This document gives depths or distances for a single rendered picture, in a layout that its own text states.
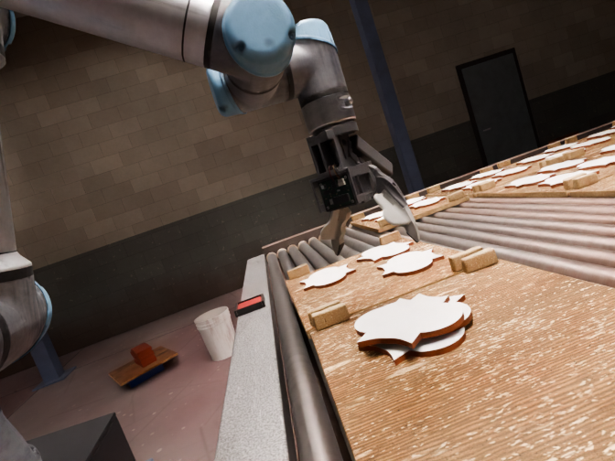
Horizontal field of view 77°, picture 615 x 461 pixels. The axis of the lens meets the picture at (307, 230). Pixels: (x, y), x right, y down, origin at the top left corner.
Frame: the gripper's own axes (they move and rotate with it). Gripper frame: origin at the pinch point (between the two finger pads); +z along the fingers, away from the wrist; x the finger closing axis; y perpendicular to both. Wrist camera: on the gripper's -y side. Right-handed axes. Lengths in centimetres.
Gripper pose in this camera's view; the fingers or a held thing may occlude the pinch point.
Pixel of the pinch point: (377, 249)
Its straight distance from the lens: 64.0
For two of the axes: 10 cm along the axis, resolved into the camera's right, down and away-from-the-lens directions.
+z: 3.1, 9.5, 1.1
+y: -5.9, 2.7, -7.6
